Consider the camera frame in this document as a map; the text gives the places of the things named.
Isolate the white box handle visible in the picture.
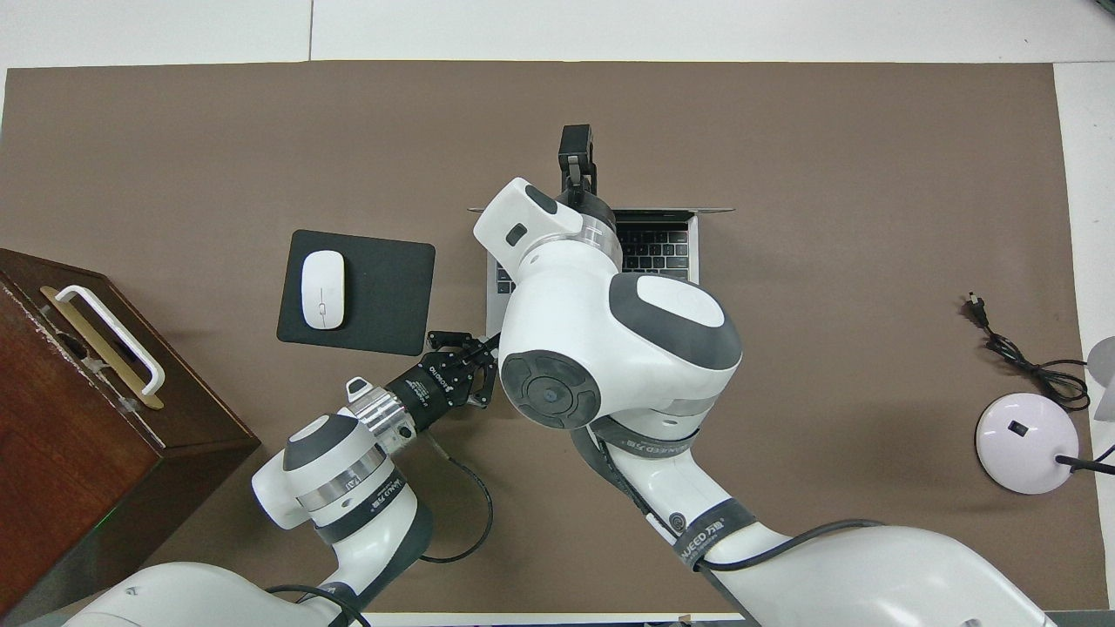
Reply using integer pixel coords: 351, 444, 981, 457
54, 285, 166, 397

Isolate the dark brown wooden box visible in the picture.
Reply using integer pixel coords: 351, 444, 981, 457
0, 248, 262, 624

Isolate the grey Apple laptop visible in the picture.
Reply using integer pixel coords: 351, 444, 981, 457
468, 206, 735, 349

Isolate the black lamp power cable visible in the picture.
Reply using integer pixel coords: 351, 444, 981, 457
963, 292, 1091, 412

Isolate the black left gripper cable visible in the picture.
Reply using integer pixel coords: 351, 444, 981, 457
418, 434, 496, 565

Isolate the white computer mouse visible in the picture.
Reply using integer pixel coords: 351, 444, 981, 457
301, 250, 346, 331

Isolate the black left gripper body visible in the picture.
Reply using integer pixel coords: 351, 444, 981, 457
383, 353, 476, 434

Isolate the brown paper table mat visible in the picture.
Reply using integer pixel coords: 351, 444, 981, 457
0, 59, 1109, 616

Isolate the gold metal box plate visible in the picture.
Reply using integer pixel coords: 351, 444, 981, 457
39, 286, 165, 410

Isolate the black mouse pad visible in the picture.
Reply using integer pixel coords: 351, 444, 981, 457
276, 229, 436, 357

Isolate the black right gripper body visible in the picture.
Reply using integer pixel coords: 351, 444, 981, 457
566, 192, 618, 233

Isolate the white desk lamp base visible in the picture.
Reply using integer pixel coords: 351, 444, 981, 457
974, 338, 1115, 496

